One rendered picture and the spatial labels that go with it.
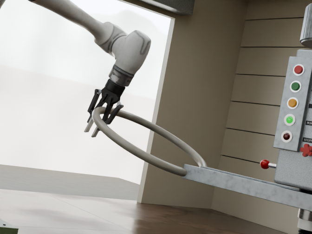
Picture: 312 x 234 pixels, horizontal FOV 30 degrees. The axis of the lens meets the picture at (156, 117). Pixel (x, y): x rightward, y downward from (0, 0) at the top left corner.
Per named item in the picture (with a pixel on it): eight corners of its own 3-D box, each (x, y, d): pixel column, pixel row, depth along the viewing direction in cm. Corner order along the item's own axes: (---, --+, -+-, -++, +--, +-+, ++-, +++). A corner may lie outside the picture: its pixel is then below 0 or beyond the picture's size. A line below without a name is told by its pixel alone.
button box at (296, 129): (300, 152, 175) (317, 59, 175) (296, 152, 173) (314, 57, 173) (276, 148, 180) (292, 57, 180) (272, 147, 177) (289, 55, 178)
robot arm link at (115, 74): (128, 74, 217) (121, 88, 218) (138, 75, 226) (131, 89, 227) (109, 62, 220) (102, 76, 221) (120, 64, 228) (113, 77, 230)
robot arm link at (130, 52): (141, 78, 222) (126, 65, 232) (161, 42, 219) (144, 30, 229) (120, 70, 215) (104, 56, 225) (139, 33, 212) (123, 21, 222)
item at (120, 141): (227, 182, 226) (231, 175, 226) (154, 177, 187) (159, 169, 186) (144, 120, 254) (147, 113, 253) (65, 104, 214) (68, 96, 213)
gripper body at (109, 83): (104, 76, 222) (93, 97, 224) (121, 87, 219) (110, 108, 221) (113, 77, 229) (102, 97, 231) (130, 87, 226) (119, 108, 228)
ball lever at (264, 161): (283, 172, 182) (285, 163, 182) (279, 172, 179) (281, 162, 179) (262, 168, 186) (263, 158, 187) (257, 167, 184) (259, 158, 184)
